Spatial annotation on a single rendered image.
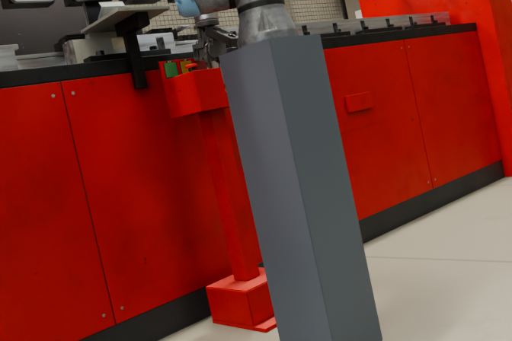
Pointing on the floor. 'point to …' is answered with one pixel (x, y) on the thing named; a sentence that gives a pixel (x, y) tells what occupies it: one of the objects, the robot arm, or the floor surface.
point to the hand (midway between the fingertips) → (221, 84)
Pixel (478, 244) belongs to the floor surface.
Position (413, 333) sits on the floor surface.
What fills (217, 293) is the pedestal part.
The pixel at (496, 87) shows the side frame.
